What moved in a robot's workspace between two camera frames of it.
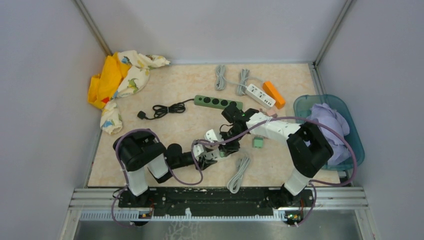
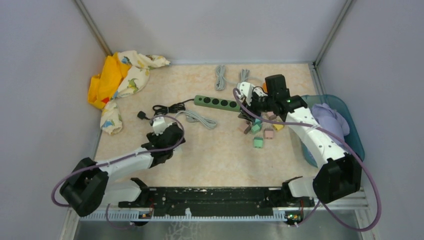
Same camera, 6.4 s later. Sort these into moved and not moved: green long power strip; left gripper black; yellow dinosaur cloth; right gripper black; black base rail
Moved: left gripper black; right gripper black
Not moved: black base rail; green long power strip; yellow dinosaur cloth
